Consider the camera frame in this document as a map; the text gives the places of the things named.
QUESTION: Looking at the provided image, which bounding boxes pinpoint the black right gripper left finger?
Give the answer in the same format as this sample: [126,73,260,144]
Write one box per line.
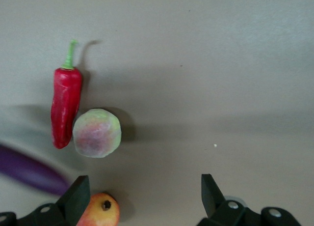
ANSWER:
[0,175,91,226]

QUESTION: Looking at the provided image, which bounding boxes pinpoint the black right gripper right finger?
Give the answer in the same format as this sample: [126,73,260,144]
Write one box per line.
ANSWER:
[197,173,301,226]

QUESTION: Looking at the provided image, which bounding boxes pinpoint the red apple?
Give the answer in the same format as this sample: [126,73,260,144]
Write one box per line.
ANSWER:
[76,192,121,226]

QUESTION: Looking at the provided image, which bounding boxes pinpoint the purple eggplant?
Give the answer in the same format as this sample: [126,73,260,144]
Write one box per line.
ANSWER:
[0,143,72,197]

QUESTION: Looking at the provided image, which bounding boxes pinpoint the pink green peach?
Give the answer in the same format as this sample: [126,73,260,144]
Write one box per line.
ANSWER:
[72,109,122,159]

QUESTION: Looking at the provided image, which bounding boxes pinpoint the red chili pepper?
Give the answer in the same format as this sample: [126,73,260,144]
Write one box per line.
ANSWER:
[51,39,83,150]

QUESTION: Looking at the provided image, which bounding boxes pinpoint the brown table mat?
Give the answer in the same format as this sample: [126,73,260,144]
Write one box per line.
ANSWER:
[0,0,314,226]

